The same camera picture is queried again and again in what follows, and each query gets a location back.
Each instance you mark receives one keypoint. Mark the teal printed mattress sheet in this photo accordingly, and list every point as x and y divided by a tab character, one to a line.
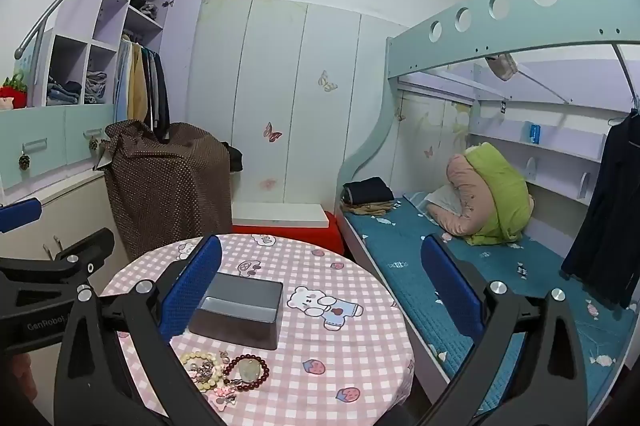
400	256

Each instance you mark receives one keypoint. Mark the grey hanging bag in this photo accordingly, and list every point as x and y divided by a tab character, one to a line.
502	66

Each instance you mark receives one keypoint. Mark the yellow butterfly sticker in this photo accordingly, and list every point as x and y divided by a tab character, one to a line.
327	81

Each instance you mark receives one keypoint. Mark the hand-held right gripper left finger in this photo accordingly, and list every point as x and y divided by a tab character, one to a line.
192	288

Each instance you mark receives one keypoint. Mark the row of hanging clothes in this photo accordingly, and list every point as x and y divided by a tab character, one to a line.
137	85

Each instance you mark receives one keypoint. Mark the folded grey jeans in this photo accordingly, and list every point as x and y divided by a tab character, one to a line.
95	85

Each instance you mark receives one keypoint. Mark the purple wall shelf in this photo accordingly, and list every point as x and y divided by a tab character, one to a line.
560	150

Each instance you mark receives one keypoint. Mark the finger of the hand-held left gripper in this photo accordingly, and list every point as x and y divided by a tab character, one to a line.
20	215
75	251

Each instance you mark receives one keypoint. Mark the dark hanging coat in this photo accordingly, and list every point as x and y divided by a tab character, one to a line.
607	216

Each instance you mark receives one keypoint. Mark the red stool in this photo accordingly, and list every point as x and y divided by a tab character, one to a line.
320	236

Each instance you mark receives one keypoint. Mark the white pillow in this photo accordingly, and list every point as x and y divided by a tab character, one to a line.
445	203

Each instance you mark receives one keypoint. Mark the pink checkered bear tablecloth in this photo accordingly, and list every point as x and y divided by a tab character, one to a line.
325	346

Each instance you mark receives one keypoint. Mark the cream low cabinet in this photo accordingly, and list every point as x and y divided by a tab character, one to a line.
65	211

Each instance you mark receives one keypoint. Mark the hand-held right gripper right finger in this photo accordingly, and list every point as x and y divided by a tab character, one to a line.
450	293

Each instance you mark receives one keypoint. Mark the folded dark clothes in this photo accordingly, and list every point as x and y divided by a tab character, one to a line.
367	191

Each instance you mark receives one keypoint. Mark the pale pink butterfly sticker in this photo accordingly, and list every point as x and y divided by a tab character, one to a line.
269	184

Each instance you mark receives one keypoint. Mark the pale jade pendant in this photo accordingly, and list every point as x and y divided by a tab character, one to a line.
247	370

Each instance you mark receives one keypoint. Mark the pine cone ornament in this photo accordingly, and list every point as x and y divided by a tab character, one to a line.
94	144
24	162

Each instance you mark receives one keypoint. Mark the small gold bow clip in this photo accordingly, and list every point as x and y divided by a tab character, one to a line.
223	357

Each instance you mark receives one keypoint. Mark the pink charm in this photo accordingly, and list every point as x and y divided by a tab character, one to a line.
212	390

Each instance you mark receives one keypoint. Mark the folded tan garment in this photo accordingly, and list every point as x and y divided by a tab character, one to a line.
370	208

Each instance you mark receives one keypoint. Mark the mint green bunk bed frame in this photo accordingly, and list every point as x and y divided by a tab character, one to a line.
500	33

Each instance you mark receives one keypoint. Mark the black garment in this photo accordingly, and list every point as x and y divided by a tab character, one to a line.
236	158

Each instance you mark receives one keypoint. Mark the grey metal tin box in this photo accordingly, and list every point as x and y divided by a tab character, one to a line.
240	311

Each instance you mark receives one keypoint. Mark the mint green drawer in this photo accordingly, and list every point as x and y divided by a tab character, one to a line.
35	145
82	125

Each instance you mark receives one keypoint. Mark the blue packet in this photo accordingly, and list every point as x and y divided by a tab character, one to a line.
533	133

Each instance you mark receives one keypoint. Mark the green quilt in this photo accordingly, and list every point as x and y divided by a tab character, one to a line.
500	191

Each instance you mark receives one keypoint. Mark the purple cube shelf unit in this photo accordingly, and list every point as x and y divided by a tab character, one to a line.
100	20

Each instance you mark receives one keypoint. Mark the grey folded clothes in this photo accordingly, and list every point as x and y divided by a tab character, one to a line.
148	9

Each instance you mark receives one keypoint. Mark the white wardrobe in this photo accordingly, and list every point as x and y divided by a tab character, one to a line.
300	115

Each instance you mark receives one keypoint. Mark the folded blue jeans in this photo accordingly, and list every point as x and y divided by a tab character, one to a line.
62	93

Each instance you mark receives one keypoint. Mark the brown dotted cloth cover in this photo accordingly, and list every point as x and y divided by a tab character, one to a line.
170	191

